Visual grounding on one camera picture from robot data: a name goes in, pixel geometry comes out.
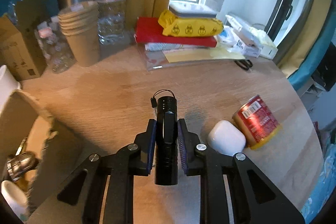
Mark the grey white scale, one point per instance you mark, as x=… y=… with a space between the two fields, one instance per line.
x=191 y=10

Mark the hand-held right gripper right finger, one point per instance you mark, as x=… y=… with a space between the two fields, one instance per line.
x=182 y=148

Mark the blue white packet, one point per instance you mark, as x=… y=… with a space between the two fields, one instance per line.
x=227 y=35

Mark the printed brown lamp carton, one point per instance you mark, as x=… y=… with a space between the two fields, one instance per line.
x=15 y=50

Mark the small white boxes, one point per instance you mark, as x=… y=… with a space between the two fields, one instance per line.
x=246 y=45

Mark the black scissors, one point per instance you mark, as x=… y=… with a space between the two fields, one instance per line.
x=244 y=64

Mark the black flashlight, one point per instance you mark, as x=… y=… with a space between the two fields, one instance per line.
x=166 y=134

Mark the red book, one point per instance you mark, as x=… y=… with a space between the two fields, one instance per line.
x=149 y=29

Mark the blue printed blanket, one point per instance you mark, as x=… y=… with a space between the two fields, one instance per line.
x=325 y=187

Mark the yellow envelope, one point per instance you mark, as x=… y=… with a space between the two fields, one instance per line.
x=204 y=54

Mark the brown cardboard box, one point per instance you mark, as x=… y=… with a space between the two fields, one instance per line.
x=23 y=108

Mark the silver metal object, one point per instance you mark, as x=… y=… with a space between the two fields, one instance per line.
x=21 y=163

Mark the stack of brown paper cups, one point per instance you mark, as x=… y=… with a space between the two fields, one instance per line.
x=81 y=43

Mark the red and gold can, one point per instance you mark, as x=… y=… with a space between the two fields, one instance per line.
x=257 y=121

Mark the white plastic bottle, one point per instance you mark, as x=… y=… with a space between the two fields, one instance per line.
x=11 y=195

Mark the white patterned booklet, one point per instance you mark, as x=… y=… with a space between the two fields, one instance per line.
x=157 y=47

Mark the white earbuds case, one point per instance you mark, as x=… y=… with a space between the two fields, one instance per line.
x=225 y=137

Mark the yellow wipes packet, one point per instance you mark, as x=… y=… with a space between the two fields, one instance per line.
x=189 y=26

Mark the white television stand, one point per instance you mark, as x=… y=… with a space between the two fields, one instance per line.
x=312 y=88

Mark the teal curtain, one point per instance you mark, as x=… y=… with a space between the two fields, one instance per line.
x=307 y=74

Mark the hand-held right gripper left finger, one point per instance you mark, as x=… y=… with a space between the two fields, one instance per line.
x=152 y=145

